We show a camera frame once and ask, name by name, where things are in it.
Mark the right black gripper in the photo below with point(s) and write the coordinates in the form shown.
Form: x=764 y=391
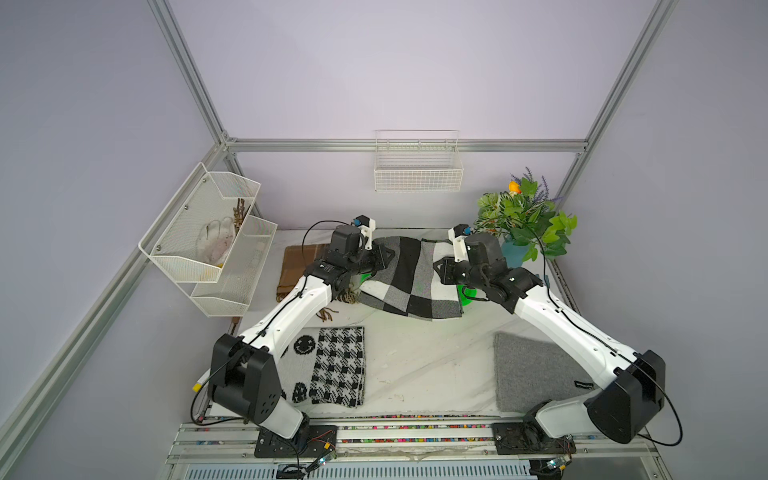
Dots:
x=448 y=265

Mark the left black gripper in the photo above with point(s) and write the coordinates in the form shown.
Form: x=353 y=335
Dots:
x=380 y=262

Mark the black white checked scarf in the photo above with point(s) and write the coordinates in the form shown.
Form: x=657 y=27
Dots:
x=409 y=285

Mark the brown plaid fringed scarf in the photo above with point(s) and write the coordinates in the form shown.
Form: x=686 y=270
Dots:
x=295 y=260

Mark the houndstooth smiley knit scarf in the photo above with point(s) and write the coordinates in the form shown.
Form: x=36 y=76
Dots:
x=325 y=366

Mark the grey fleece scarf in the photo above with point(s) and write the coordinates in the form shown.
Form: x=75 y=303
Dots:
x=528 y=372

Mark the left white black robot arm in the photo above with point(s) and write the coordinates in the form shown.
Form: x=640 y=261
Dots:
x=243 y=377

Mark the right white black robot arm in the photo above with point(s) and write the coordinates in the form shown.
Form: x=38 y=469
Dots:
x=628 y=386

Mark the green plastic basket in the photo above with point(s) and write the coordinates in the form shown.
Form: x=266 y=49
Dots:
x=465 y=301

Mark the blue vase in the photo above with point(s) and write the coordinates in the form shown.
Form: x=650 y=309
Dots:
x=514 y=254

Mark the artificial green plant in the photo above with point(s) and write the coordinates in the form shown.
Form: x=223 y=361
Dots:
x=525 y=213

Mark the clear glove in shelf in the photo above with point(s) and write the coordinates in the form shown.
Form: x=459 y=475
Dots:
x=215 y=241

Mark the white mesh upper shelf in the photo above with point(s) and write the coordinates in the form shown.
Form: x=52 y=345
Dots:
x=207 y=198

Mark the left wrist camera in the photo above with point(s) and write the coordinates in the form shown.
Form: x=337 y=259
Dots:
x=367 y=226

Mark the white wire wall basket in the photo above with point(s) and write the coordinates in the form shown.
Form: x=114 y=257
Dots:
x=417 y=161

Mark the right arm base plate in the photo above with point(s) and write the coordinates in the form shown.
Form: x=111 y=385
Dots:
x=519 y=438

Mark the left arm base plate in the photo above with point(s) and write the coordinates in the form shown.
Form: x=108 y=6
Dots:
x=311 y=441

